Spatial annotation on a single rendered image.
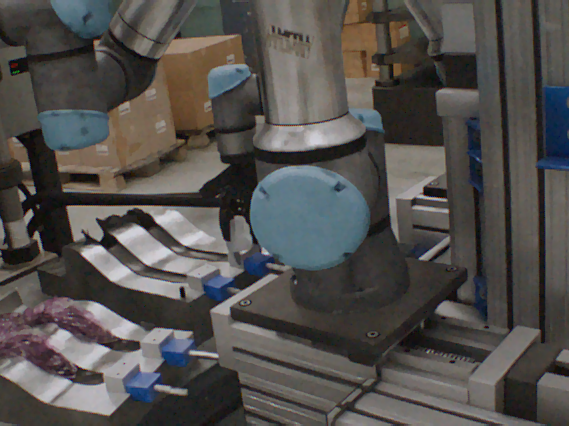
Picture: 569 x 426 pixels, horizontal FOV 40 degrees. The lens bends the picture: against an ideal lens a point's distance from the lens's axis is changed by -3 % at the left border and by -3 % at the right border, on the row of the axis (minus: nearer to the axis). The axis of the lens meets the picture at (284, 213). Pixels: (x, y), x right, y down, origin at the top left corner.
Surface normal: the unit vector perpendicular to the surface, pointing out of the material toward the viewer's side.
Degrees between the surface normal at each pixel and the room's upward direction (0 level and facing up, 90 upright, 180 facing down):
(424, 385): 90
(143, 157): 91
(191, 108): 90
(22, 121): 90
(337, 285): 72
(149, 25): 105
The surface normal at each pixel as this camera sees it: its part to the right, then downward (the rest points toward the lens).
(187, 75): -0.44, 0.35
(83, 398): -0.12, -0.94
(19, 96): 0.76, 0.12
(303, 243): -0.20, 0.47
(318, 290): -0.55, 0.04
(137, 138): 0.86, 0.22
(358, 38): -0.64, 0.31
